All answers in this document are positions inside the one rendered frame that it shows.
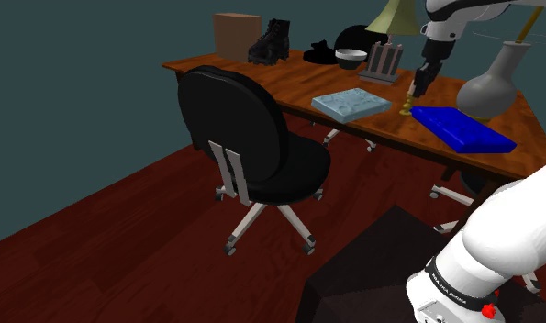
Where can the dark robot stand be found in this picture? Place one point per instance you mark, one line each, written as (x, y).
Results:
(371, 268)

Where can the table lamp with green shade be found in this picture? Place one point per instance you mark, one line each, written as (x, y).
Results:
(384, 62)

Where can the brown wooden desk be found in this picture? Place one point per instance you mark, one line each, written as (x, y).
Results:
(299, 82)

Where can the grey vase-shaped table lamp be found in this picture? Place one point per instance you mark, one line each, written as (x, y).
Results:
(487, 91)

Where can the black boot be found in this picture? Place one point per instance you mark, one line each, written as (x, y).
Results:
(272, 44)

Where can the brown cardboard box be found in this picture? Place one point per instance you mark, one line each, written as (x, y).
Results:
(234, 35)

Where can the small brass candlestick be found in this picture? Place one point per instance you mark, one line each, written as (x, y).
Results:
(406, 108)

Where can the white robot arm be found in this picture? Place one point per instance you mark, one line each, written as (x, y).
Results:
(509, 223)

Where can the black round helmet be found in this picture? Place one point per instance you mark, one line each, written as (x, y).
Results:
(357, 38)

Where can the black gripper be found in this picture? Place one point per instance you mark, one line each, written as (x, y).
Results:
(435, 53)

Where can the black office chair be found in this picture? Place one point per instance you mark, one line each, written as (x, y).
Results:
(333, 134)
(236, 121)
(451, 194)

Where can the dark bowl with white inside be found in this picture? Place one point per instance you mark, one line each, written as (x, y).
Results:
(351, 57)

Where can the black hat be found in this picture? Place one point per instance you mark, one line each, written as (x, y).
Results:
(319, 54)

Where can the light blue flat book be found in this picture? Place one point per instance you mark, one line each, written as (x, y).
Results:
(351, 105)

